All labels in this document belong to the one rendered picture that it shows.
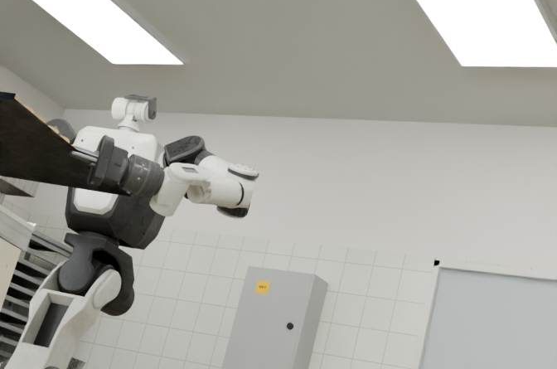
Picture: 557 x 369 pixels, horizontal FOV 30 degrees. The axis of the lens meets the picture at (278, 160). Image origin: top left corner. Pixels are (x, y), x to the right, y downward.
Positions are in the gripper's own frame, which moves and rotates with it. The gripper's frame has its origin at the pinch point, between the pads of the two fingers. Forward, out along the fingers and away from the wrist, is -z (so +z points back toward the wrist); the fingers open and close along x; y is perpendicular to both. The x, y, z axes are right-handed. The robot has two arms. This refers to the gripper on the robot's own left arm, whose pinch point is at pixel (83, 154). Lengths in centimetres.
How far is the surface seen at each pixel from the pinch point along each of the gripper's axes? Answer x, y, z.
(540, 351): 53, -233, 337
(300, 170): 151, -383, 233
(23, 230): -21.4, 1.1, -7.8
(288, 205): 125, -385, 232
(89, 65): 191, -459, 89
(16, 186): 77, -395, 57
